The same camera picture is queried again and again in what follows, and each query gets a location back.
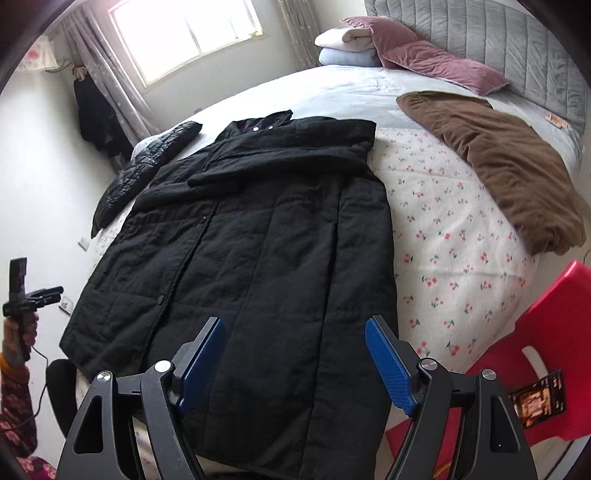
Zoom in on black long coat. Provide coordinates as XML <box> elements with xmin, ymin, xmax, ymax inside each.
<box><xmin>60</xmin><ymin>111</ymin><xmax>398</xmax><ymax>479</ymax></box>

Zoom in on left forearm patterned sleeve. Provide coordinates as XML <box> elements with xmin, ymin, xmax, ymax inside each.
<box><xmin>1</xmin><ymin>356</ymin><xmax>56</xmax><ymax>479</ymax></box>

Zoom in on dark clothes hanging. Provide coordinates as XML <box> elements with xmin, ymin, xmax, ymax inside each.
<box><xmin>73</xmin><ymin>67</ymin><xmax>132</xmax><ymax>167</ymax></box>

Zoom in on left hand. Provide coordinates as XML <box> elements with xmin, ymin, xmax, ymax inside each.
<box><xmin>2</xmin><ymin>313</ymin><xmax>39</xmax><ymax>369</ymax></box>

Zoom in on cherry print bed sheet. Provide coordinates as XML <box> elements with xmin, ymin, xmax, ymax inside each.
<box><xmin>78</xmin><ymin>64</ymin><xmax>585</xmax><ymax>480</ymax></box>

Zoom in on black quilted puffer jacket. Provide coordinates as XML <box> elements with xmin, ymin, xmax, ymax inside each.
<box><xmin>90</xmin><ymin>121</ymin><xmax>202</xmax><ymax>238</ymax></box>

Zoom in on red plastic stool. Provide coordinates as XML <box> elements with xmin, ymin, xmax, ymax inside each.
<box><xmin>385</xmin><ymin>259</ymin><xmax>591</xmax><ymax>480</ymax></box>

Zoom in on brown garment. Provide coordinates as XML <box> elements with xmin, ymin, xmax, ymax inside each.
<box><xmin>397</xmin><ymin>91</ymin><xmax>586</xmax><ymax>255</ymax></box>

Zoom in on grey curtain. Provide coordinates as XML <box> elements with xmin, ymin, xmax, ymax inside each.
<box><xmin>61</xmin><ymin>2</ymin><xmax>159</xmax><ymax>171</ymax></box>

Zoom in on window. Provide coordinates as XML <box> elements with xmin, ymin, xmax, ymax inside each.
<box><xmin>109</xmin><ymin>0</ymin><xmax>263</xmax><ymax>87</ymax></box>

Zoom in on pink velvet pillow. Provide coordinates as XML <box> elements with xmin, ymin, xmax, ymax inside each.
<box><xmin>342</xmin><ymin>16</ymin><xmax>509</xmax><ymax>96</ymax></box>

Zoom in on folded white blue blankets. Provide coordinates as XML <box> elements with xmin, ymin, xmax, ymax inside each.
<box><xmin>315</xmin><ymin>27</ymin><xmax>382</xmax><ymax>68</ymax></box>

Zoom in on grey padded headboard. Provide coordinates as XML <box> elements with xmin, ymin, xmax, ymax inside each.
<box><xmin>365</xmin><ymin>0</ymin><xmax>590</xmax><ymax>133</ymax></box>

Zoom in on black cable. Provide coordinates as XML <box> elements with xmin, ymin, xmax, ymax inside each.
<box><xmin>0</xmin><ymin>345</ymin><xmax>50</xmax><ymax>432</ymax></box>

